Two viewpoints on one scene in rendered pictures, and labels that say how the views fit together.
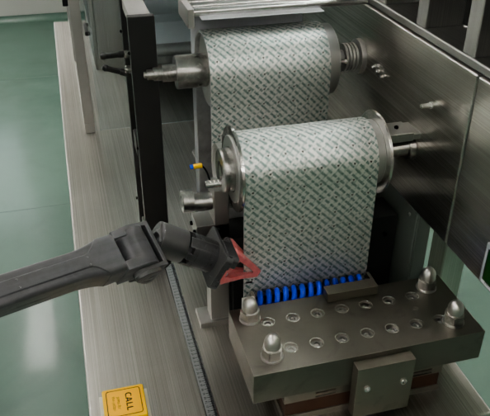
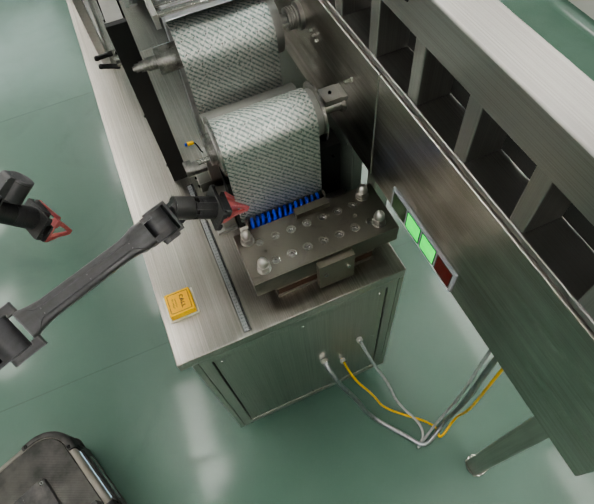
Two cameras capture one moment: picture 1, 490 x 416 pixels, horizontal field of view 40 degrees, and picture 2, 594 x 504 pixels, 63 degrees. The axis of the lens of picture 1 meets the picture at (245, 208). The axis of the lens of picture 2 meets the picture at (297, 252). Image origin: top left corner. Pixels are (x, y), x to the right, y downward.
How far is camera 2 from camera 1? 36 cm
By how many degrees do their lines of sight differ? 27
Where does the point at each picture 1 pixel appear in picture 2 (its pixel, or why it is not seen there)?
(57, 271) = (111, 260)
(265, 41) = (221, 28)
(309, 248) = (280, 186)
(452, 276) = not seen: hidden behind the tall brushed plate
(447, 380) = (379, 250)
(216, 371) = (233, 267)
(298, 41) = (247, 22)
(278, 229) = (255, 182)
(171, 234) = (182, 206)
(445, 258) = not seen: hidden behind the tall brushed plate
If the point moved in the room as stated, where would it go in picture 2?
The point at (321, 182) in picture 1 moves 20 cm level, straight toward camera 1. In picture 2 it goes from (279, 149) to (278, 219)
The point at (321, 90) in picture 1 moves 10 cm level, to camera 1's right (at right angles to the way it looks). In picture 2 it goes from (272, 56) to (312, 50)
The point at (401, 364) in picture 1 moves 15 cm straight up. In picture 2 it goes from (346, 259) to (346, 225)
